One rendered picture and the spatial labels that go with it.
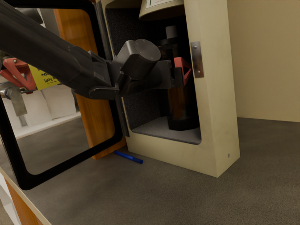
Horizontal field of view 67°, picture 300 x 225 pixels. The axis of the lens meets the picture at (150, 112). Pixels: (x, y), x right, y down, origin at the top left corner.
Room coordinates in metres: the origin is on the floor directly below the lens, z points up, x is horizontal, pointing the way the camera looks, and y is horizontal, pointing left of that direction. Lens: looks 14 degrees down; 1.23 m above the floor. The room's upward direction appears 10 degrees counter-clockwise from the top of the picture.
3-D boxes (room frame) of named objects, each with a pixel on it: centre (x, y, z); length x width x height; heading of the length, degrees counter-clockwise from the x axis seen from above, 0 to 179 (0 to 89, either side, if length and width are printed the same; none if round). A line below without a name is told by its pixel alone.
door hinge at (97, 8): (0.67, 0.09, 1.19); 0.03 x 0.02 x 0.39; 42
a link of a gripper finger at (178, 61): (0.57, -0.09, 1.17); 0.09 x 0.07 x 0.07; 132
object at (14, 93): (0.47, 0.26, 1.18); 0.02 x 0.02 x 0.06; 47
